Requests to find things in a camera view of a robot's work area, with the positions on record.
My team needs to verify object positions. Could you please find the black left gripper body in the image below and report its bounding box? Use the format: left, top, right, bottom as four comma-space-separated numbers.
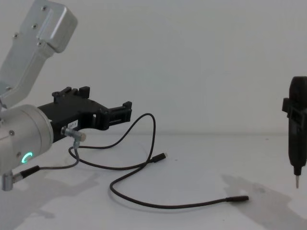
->
38, 86, 110, 145

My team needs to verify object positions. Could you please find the black electric screwdriver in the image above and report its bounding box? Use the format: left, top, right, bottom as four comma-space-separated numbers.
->
282, 76, 307, 190

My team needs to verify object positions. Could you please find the white table cloth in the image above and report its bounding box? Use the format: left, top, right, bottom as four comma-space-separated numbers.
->
0, 132, 307, 230

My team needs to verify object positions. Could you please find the thin dark wrist cable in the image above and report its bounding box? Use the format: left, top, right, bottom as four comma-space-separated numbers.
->
1, 113, 158, 192

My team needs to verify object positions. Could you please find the loose black plug cable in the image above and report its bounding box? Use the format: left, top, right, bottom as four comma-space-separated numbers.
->
109, 152, 249, 209

